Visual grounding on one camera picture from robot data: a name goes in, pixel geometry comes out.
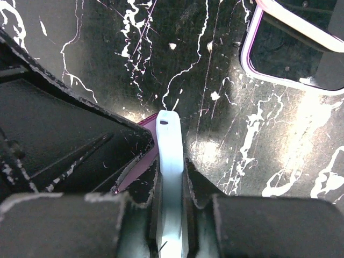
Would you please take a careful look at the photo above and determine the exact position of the phone in pink case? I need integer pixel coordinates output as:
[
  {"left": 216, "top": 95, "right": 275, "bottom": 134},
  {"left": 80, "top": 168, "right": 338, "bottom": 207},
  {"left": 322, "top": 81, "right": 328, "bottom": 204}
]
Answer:
[{"left": 256, "top": 0, "right": 343, "bottom": 53}]

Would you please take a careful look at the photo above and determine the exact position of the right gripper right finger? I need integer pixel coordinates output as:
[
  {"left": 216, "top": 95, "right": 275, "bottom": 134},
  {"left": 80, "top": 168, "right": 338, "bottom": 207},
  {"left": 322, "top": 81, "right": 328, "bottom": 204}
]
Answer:
[{"left": 182, "top": 159, "right": 343, "bottom": 257}]

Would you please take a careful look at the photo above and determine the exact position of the light blue phone case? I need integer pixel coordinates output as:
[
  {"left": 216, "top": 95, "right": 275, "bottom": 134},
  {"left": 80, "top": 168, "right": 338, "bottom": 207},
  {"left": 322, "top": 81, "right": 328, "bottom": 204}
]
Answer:
[{"left": 156, "top": 110, "right": 184, "bottom": 257}]

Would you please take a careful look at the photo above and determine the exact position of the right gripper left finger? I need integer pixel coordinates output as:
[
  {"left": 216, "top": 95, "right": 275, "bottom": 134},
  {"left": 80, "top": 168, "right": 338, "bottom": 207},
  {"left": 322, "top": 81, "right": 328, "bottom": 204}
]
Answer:
[{"left": 1, "top": 160, "right": 159, "bottom": 257}]

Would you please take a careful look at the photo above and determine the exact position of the phone in purple case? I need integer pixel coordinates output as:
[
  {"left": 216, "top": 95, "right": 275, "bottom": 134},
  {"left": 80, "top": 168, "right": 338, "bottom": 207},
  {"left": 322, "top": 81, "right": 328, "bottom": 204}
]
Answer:
[{"left": 241, "top": 1, "right": 343, "bottom": 95}]

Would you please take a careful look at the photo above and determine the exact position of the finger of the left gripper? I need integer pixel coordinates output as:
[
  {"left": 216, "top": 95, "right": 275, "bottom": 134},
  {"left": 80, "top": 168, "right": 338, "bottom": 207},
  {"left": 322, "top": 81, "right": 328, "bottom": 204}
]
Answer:
[{"left": 1, "top": 31, "right": 154, "bottom": 199}]

